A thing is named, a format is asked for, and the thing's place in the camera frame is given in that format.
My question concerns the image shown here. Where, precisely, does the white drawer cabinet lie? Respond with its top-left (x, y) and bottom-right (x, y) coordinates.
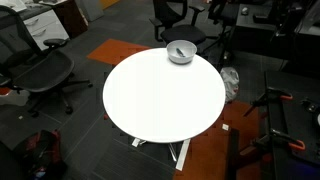
top-left (22, 9), bottom-right (70, 52)

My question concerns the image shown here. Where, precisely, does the black office desk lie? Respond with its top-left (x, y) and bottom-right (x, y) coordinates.
top-left (229, 2), bottom-right (320, 63)

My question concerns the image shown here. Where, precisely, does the black mesh office chair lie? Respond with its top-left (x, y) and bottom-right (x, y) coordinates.
top-left (0, 4), bottom-right (94, 118)

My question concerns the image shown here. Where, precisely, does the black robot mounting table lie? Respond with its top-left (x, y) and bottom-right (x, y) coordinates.
top-left (226, 69), bottom-right (320, 180)

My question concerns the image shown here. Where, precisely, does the red and black backpack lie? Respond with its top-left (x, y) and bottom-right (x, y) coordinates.
top-left (13, 129), bottom-right (68, 180)

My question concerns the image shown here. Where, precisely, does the grey leaning panel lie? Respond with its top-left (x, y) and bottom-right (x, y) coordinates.
top-left (74, 0), bottom-right (105, 23)

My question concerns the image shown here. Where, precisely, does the black device on mounting table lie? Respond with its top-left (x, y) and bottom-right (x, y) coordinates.
top-left (300, 97), bottom-right (320, 128)

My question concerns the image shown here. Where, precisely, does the black keyboard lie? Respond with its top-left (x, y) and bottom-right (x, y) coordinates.
top-left (252, 13), bottom-right (278, 24)

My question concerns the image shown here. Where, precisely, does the black swivel chair with star base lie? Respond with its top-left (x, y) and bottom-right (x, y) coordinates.
top-left (203, 0), bottom-right (240, 64)

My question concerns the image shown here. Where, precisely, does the white plastic bag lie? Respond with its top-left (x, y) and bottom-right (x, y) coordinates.
top-left (219, 66), bottom-right (240, 104)

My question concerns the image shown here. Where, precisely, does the white metal table base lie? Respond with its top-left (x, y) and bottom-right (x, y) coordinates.
top-left (131, 137), bottom-right (192, 172)

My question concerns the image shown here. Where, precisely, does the orange handled bar clamp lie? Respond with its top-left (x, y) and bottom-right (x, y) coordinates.
top-left (243, 86), bottom-right (294, 118)
top-left (238, 128), bottom-right (307, 158)

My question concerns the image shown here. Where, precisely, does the white round bowl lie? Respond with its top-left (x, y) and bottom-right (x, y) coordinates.
top-left (166, 39), bottom-right (198, 65)

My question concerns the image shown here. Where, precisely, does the dark marker pen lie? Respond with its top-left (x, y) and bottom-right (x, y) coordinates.
top-left (175, 47), bottom-right (187, 58)

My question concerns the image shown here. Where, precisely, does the black padded office chair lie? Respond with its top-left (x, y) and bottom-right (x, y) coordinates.
top-left (148, 0), bottom-right (207, 48)

